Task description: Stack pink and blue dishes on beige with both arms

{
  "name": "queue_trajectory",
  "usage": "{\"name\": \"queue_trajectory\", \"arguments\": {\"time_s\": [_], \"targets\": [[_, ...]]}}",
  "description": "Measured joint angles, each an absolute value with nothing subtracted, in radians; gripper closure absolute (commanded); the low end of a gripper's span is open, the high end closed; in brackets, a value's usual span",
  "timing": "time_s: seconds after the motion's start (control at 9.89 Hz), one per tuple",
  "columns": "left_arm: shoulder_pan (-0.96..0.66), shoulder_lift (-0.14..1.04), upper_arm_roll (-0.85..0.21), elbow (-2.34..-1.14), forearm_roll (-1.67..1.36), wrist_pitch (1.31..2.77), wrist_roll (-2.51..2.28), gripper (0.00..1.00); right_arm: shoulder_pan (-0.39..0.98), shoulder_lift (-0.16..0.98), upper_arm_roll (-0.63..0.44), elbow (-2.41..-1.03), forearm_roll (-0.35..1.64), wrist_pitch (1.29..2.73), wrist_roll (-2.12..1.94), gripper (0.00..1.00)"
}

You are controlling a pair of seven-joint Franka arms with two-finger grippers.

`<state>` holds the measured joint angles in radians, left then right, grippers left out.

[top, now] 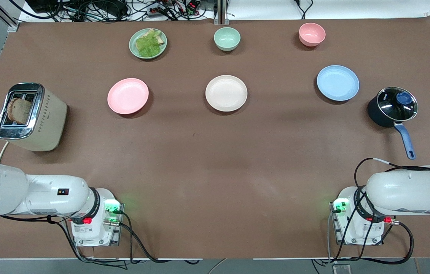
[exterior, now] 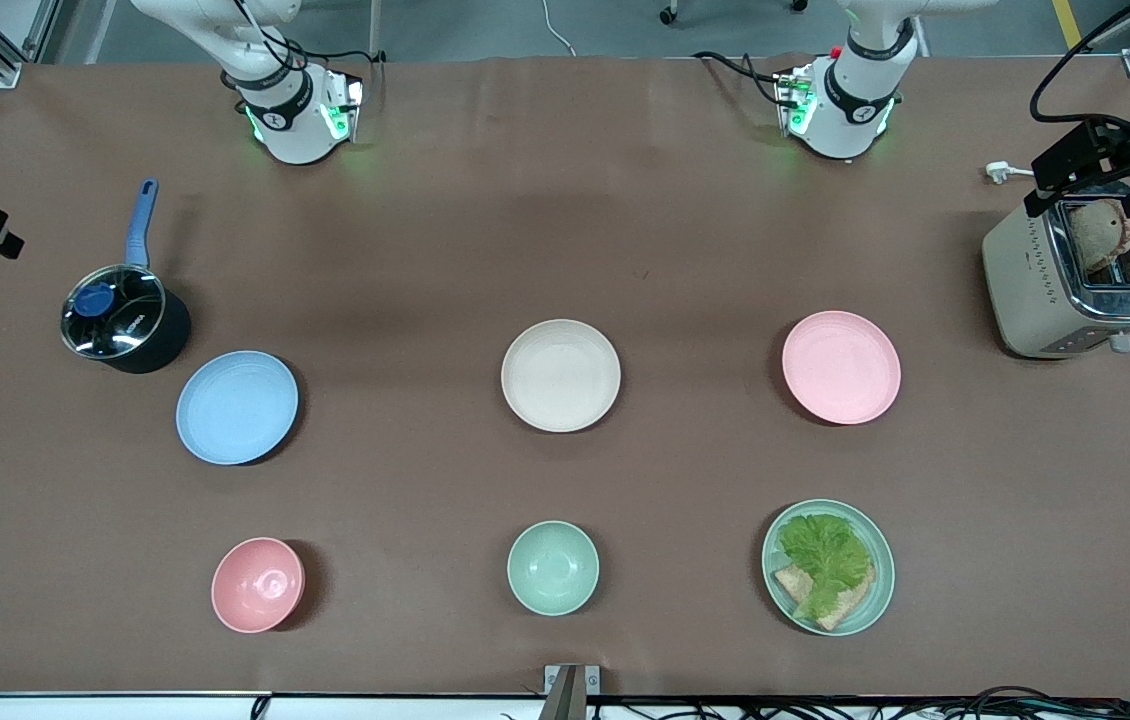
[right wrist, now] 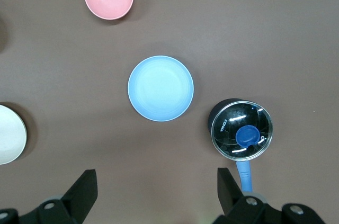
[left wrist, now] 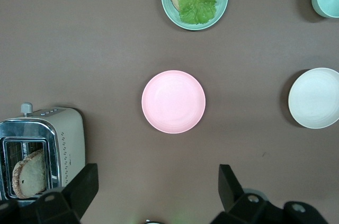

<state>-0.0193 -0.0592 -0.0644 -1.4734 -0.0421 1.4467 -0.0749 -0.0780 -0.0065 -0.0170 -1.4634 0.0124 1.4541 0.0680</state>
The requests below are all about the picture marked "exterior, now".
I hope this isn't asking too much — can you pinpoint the wide pink bowl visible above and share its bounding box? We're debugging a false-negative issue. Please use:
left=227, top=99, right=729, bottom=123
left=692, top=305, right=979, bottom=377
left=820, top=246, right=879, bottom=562
left=781, top=310, right=902, bottom=426

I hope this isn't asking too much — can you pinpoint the wide blue bowl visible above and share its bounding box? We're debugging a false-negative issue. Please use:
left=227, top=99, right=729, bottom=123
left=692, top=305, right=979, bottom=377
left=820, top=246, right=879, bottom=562
left=175, top=350, right=300, bottom=466

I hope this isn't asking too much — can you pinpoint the brown toast slice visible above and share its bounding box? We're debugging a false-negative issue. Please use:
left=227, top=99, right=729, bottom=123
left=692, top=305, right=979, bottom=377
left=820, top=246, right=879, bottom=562
left=1068, top=198, right=1130, bottom=274

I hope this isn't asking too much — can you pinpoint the beige chrome toaster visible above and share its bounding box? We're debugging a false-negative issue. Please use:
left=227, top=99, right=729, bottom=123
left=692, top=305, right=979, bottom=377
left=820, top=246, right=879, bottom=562
left=982, top=178, right=1130, bottom=360

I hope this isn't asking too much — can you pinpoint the glass lid blue knob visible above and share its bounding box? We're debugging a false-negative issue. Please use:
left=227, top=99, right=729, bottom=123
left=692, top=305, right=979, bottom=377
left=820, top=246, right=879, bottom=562
left=61, top=264, right=168, bottom=359

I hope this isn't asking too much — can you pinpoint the small deep pink bowl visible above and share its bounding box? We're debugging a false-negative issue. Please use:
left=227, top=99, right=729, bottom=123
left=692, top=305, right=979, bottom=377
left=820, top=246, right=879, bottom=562
left=211, top=537, right=306, bottom=634

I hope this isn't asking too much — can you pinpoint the green lettuce leaf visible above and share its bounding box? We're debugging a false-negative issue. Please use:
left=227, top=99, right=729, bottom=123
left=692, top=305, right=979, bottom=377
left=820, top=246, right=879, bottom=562
left=777, top=512, right=873, bottom=621

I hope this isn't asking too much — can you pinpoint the green plate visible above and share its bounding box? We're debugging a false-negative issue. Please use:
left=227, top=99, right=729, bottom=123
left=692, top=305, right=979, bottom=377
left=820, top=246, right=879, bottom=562
left=761, top=499, right=896, bottom=637

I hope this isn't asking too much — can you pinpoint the brown bread slice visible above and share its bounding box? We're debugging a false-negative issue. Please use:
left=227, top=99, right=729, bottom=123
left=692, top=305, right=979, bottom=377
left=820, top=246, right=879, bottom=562
left=773, top=563, right=877, bottom=632

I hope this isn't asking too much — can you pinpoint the wide beige bowl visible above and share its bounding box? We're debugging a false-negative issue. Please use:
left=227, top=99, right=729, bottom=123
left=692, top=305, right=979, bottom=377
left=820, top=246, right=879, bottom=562
left=501, top=319, right=622, bottom=434

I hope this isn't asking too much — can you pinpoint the small deep green bowl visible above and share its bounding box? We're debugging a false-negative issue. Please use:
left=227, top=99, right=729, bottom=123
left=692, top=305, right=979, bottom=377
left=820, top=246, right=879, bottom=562
left=507, top=520, right=600, bottom=617

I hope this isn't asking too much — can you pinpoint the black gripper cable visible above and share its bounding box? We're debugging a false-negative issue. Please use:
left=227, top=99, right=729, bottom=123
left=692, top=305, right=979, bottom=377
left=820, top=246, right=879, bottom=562
left=1029, top=0, right=1130, bottom=136

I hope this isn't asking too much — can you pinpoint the black saucepan blue handle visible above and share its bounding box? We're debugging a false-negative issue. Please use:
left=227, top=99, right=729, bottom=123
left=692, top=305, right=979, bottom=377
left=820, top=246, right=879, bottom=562
left=60, top=178, right=193, bottom=376

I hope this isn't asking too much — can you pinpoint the black arm base cable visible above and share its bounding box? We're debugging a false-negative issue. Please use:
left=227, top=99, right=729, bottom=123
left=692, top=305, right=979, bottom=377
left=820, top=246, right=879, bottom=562
left=692, top=50, right=798, bottom=107
left=225, top=0, right=388, bottom=71

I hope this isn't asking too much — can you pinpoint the white floor cable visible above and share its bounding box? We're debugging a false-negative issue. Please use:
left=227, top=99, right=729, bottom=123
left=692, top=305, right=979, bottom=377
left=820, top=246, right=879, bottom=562
left=541, top=0, right=578, bottom=58

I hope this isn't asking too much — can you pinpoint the black cable bundle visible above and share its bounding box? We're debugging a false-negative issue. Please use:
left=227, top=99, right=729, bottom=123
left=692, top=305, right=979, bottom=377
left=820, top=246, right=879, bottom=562
left=585, top=684, right=1130, bottom=720

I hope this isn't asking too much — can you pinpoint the metal table bracket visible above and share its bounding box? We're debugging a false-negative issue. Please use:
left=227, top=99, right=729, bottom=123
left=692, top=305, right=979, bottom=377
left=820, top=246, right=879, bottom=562
left=543, top=664, right=602, bottom=720

